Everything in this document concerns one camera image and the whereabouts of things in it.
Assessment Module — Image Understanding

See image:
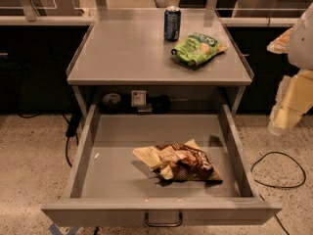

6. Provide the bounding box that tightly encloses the white label card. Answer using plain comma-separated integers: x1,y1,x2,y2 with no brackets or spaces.
131,90,146,107

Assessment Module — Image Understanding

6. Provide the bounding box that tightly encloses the black floor cable right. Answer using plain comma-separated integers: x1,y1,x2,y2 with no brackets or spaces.
250,151,307,235

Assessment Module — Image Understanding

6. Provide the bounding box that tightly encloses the blue floor tape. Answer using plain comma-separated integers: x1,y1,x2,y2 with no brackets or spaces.
48,224,80,235

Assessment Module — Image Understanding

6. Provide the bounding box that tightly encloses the grey open drawer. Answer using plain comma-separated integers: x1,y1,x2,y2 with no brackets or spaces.
41,104,282,227

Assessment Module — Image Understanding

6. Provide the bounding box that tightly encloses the green chip bag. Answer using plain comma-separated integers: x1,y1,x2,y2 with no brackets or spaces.
171,32,228,67

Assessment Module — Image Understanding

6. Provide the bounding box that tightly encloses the grey counter cabinet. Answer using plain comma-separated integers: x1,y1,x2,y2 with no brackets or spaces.
67,8,252,110

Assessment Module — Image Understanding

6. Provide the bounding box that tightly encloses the black cable left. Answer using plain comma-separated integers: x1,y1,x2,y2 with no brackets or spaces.
17,111,81,168

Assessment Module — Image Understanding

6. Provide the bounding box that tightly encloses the brown chip bag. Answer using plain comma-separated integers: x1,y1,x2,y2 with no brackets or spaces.
132,139,223,183

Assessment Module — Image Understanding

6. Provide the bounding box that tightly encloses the round grey knob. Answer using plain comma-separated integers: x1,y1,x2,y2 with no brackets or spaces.
102,93,121,111

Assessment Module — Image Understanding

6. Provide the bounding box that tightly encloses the dark blue soda can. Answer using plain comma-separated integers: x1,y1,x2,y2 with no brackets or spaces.
163,6,181,41

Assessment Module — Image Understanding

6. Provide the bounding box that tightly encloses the dark metal drawer handle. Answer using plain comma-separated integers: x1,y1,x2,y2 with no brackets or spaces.
144,212,183,228

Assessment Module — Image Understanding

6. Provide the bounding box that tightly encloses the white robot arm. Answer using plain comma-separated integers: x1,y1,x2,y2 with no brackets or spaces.
267,5,313,136

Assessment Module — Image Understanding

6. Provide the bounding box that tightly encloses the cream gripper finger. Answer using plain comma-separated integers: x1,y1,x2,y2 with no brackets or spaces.
267,28,292,54
268,106,302,136

